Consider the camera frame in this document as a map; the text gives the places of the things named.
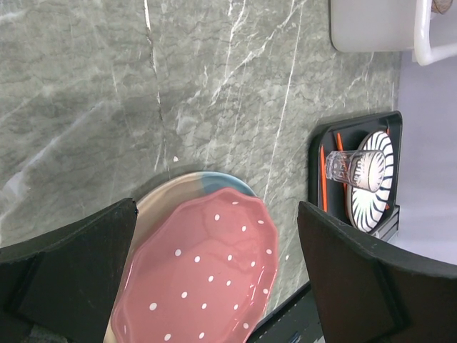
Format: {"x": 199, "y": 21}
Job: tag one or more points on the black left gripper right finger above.
{"x": 367, "y": 290}

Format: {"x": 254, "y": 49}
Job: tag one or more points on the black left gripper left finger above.
{"x": 67, "y": 280}

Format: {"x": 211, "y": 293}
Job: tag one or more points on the light blue plate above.
{"x": 157, "y": 206}

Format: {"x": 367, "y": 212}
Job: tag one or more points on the pink scalloped plate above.
{"x": 204, "y": 276}

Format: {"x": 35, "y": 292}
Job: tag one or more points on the orange utensil under arm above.
{"x": 340, "y": 148}

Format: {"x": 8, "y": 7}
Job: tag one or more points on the white plastic bin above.
{"x": 425, "y": 27}

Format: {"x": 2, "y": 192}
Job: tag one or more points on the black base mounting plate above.
{"x": 296, "y": 320}

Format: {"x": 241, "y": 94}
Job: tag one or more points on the white plate with blue stripes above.
{"x": 365, "y": 208}

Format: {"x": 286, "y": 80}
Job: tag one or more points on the clear plastic cup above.
{"x": 363, "y": 169}

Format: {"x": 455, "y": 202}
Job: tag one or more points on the black serving tray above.
{"x": 353, "y": 131}

